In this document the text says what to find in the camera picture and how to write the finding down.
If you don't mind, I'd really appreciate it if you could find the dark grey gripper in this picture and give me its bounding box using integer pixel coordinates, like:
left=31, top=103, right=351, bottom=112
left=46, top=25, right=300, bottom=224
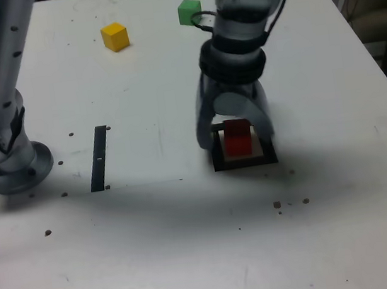
left=187, top=66, right=277, bottom=153

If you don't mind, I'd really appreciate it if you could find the red cube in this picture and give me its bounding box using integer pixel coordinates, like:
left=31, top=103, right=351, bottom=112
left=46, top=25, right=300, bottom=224
left=221, top=117, right=255, bottom=158

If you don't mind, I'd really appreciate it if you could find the green cube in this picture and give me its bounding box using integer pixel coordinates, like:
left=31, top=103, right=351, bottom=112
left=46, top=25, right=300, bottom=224
left=176, top=0, right=204, bottom=29

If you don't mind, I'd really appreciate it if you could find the yellow cube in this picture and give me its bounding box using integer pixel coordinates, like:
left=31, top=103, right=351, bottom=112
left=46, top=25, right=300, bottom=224
left=99, top=20, right=131, bottom=54

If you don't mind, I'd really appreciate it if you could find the black tape square outline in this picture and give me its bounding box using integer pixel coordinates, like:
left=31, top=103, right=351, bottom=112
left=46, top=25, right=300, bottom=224
left=207, top=116, right=279, bottom=173

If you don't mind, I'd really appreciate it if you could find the black tape strip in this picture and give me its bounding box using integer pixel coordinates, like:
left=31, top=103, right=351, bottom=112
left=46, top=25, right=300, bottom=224
left=82, top=124, right=115, bottom=194

